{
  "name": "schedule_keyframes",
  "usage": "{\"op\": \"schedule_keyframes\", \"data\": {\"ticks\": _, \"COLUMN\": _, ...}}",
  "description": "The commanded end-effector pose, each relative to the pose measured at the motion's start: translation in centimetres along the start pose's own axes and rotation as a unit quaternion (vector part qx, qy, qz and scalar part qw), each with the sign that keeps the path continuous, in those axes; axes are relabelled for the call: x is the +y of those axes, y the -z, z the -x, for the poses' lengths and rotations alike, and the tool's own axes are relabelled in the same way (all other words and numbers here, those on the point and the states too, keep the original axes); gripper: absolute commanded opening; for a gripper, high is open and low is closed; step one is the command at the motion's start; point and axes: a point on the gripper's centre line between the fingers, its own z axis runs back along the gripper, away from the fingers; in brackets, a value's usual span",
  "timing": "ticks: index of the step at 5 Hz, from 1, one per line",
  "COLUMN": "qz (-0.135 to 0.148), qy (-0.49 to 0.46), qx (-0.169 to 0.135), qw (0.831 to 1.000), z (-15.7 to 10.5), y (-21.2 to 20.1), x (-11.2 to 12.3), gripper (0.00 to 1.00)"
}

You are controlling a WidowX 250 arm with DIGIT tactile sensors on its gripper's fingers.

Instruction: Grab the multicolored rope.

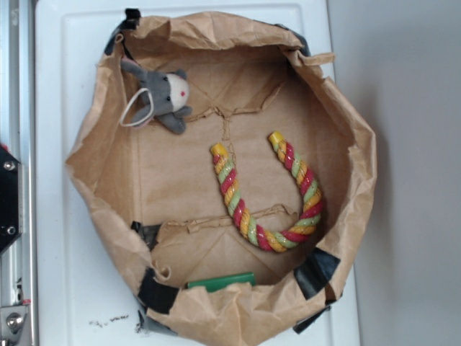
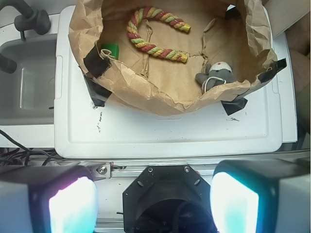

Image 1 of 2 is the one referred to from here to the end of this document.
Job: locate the multicolored twisted rope toy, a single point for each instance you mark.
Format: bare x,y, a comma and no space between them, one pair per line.
251,231

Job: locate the brown paper bag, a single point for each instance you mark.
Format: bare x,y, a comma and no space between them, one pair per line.
154,196

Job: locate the grey plush mouse toy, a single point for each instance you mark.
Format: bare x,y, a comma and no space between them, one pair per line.
165,97

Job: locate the green flat block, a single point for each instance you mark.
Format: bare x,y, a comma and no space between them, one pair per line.
218,283

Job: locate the black bracket plate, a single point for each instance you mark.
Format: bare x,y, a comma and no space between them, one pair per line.
9,199

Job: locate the aluminium frame rail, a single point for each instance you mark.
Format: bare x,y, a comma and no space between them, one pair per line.
18,263

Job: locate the metal corner bracket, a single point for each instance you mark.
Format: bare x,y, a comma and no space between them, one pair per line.
13,319

